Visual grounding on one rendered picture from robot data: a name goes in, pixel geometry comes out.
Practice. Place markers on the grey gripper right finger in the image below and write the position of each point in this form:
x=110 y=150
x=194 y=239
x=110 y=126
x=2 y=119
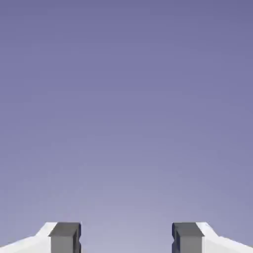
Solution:
x=189 y=241

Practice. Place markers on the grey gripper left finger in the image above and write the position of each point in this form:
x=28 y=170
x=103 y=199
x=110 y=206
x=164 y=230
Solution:
x=63 y=241

